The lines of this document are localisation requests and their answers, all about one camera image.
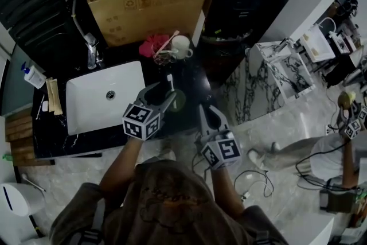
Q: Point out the person's brown shirt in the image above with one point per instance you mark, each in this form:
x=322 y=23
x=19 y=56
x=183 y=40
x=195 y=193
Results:
x=166 y=203

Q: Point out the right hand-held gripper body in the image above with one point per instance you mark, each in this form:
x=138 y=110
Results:
x=226 y=152

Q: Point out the person's right forearm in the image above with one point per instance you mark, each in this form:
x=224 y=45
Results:
x=228 y=195

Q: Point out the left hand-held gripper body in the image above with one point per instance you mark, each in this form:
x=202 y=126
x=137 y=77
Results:
x=142 y=122

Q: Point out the clear glass cup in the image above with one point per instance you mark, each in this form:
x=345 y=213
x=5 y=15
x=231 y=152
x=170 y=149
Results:
x=162 y=56

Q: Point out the beige sachets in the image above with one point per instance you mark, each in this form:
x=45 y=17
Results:
x=54 y=97

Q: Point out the white mug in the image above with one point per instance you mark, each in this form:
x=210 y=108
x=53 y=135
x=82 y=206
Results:
x=182 y=47

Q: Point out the black vanity table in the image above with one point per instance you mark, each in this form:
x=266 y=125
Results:
x=186 y=77

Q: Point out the chrome faucet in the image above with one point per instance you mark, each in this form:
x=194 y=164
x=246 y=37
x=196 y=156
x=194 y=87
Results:
x=92 y=51

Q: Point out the white power strip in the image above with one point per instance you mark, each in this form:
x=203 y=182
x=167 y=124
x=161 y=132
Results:
x=247 y=196

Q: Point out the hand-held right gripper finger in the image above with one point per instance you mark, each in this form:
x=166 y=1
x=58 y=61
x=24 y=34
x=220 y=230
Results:
x=223 y=120
x=204 y=123

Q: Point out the person's left forearm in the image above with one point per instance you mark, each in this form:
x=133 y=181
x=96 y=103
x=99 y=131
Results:
x=123 y=163

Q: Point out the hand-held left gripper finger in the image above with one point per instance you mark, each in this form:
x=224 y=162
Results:
x=170 y=101
x=142 y=91

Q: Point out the white basin with tap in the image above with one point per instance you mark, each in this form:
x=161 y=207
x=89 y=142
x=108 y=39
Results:
x=318 y=46

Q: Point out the small white case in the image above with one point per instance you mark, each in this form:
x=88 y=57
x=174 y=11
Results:
x=44 y=106

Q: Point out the green cup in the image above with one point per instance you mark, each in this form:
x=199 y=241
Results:
x=180 y=100

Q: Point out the dark grey panel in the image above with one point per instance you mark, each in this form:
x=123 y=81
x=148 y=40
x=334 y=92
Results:
x=15 y=83

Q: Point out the white sink basin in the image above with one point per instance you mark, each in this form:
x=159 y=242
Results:
x=94 y=97

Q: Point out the white pump soap bottle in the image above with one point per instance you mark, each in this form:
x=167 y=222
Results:
x=34 y=77

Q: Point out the cardboard box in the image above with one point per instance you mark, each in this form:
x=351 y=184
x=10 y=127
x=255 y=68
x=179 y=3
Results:
x=149 y=11

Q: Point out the small green object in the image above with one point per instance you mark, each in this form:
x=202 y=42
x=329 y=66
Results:
x=7 y=157

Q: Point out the white round bin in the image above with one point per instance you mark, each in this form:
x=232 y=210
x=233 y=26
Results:
x=20 y=199

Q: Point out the white desk with holes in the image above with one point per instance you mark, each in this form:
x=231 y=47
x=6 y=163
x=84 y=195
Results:
x=306 y=229

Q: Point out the marble pattern cabinet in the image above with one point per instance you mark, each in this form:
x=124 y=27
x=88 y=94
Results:
x=286 y=77

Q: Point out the black equipment box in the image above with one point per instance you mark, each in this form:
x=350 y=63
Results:
x=338 y=200

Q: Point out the white toothbrush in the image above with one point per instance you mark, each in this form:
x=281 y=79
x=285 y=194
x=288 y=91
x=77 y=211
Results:
x=170 y=81

